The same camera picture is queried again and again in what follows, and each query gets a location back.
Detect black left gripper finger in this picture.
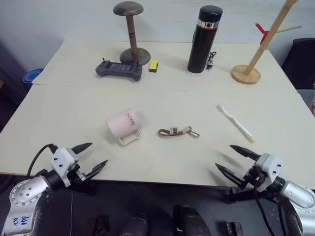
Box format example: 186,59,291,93
86,159,109,180
71,142,94,155

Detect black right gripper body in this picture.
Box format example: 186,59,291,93
242,159,262,192

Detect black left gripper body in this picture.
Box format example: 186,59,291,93
65,150,90,184

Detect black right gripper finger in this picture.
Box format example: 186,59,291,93
215,162,245,189
229,145,259,161

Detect white toothbrush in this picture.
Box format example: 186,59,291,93
217,104,255,144

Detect pink HOME cup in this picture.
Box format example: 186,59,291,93
105,110,142,146

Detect small dark ribbed block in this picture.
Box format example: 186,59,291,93
225,221,244,236

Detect large dark rounded shape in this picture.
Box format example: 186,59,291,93
173,205,211,236

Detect grey game controller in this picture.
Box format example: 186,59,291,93
95,58,143,83

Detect light wooden rack stand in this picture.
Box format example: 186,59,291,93
231,0,302,85

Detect black chair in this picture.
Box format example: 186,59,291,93
281,38,315,90

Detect yellow black eraser block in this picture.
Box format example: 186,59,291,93
148,59,159,73

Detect black thermos bottle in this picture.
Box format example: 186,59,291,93
187,5,223,74

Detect red clip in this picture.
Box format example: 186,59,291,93
255,22,269,45

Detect brown wooden hat stand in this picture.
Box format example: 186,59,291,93
113,0,152,65

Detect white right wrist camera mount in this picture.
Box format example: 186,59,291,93
253,152,283,193

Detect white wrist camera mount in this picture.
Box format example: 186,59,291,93
253,152,283,193
51,147,80,186

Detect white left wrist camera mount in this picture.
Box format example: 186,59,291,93
51,147,80,186

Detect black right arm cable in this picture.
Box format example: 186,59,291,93
254,189,277,236

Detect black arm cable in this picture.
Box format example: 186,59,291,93
254,189,277,236
27,143,58,177

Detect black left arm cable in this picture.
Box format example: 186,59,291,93
27,143,58,177

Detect brown strap keychain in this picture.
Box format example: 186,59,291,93
158,125,200,139

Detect small black cord bundle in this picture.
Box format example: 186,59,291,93
205,51,218,71

